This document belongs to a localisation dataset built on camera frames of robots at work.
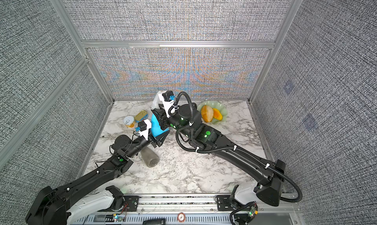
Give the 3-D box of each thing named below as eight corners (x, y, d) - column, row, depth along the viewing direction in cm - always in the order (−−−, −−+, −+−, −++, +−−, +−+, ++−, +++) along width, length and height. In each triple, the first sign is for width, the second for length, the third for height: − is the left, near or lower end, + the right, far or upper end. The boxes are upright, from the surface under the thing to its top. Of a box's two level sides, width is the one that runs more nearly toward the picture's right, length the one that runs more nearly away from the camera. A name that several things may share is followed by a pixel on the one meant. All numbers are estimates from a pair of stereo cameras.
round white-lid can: (124, 128, 104) (121, 124, 100) (127, 120, 109) (124, 115, 105) (134, 128, 104) (131, 124, 100) (136, 120, 109) (134, 115, 105)
